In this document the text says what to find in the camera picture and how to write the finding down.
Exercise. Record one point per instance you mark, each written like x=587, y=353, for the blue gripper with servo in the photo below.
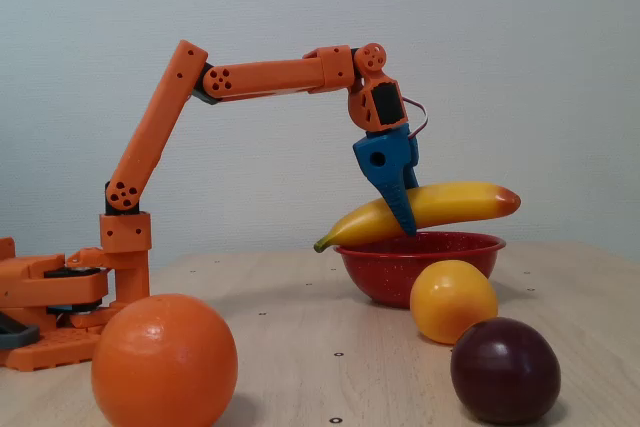
x=381, y=161

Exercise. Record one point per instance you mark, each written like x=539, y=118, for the yellow toy banana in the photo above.
x=450, y=204

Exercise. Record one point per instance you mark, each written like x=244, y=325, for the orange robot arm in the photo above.
x=150, y=127

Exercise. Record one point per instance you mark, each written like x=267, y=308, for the red speckled enamel bowl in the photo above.
x=380, y=272

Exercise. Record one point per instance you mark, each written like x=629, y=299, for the yellow-orange round fruit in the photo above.
x=452, y=302

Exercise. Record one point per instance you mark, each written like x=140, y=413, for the dark purple plum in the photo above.
x=505, y=372

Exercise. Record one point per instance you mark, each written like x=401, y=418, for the large orange fruit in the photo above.
x=165, y=362

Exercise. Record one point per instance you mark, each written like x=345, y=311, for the grey table clamp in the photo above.
x=20, y=334

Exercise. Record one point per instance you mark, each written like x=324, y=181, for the orange robot base plate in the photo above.
x=50, y=347

